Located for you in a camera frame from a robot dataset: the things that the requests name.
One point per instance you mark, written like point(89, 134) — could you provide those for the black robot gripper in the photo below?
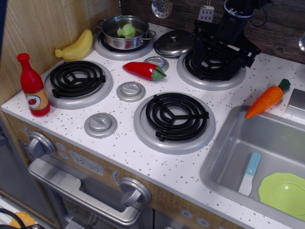
point(226, 38)

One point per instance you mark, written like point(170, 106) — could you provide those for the green toy broccoli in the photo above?
point(128, 31)

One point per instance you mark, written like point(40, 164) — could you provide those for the silver metal pan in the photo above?
point(110, 27)

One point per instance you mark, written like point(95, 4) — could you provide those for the back right stove burner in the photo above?
point(190, 74)

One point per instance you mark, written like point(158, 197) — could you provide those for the silver pot lid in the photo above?
point(175, 43)

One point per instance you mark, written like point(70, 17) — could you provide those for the hanging silver slotted spatula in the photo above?
point(206, 12)

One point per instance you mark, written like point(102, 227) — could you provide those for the silver stovetop knob back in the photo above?
point(158, 60)

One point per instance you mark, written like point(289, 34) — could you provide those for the silver stovetop knob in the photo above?
point(100, 125)
point(131, 92)
point(158, 60)

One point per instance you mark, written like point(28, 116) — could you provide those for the orange toy carrot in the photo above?
point(268, 98)

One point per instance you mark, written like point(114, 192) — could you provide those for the red toy chili pepper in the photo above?
point(148, 71)

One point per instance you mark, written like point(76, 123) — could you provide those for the front right stove burner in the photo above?
point(174, 123)

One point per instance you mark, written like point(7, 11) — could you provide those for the hanging silver skimmer ladle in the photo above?
point(162, 8)

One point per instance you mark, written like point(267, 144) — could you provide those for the silver sink basin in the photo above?
point(281, 144)

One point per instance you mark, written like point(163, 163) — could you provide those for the silver faucet spout edge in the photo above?
point(302, 42)

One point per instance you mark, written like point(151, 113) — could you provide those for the silver faucet base block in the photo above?
point(296, 105)

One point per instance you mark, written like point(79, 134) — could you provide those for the silver stovetop knob middle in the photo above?
point(131, 92)

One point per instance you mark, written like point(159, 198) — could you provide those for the silver stovetop knob front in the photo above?
point(100, 125)

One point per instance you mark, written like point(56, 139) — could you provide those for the yellow toy banana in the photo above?
point(78, 49)

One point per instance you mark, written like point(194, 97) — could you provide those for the front left stove burner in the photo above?
point(77, 84)

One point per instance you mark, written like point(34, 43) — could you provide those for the green toy plate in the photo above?
point(285, 192)

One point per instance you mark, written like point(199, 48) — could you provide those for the right oven dial knob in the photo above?
point(133, 191)

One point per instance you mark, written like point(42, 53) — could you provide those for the oven dial knob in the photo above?
point(133, 191)
point(40, 145)

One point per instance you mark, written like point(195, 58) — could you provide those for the oven clock display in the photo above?
point(87, 163)

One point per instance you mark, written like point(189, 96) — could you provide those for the red toy ketchup bottle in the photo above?
point(33, 87)

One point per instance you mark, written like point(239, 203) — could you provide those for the left oven dial knob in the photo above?
point(40, 145)

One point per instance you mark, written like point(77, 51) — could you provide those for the yellow object on floor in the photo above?
point(25, 218)

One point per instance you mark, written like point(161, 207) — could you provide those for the blue handled toy knife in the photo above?
point(245, 187)

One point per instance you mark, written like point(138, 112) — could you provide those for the silver oven door handle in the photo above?
point(78, 208)

